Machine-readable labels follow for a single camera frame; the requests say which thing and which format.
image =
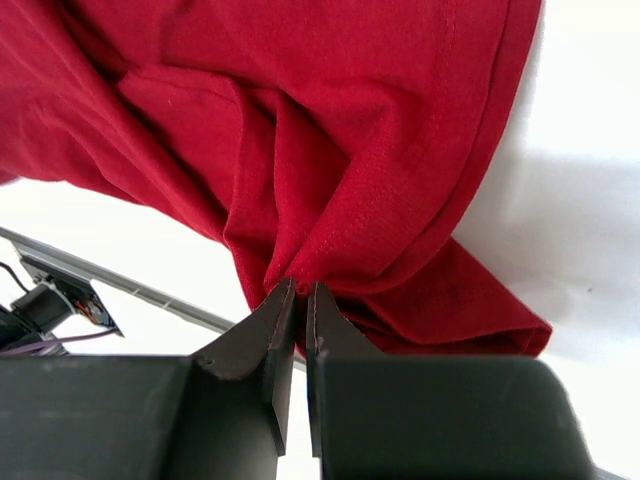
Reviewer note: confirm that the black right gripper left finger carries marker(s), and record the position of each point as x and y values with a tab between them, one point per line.
220	413

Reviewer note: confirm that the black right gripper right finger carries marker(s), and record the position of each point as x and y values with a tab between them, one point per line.
379	416

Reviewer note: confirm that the red t shirt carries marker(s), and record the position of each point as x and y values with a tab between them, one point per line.
328	141

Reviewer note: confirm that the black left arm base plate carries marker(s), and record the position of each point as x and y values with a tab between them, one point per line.
28	324

